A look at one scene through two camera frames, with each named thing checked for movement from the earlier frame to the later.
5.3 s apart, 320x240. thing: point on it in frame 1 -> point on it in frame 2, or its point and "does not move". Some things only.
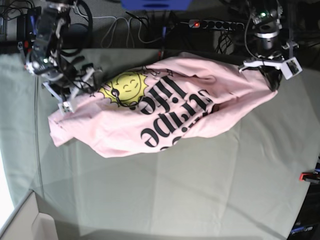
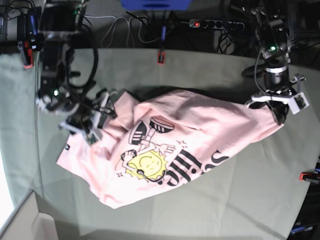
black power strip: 226,25 does not move
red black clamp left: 27,47 does not move
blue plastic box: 156,5 does not move
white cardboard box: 26,222 does not move
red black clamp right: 311,177 does not move
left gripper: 66,87 -> 91,114
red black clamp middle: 161,52 does not move
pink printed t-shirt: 171,102 -> 149,140
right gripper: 267,65 -> 275,99
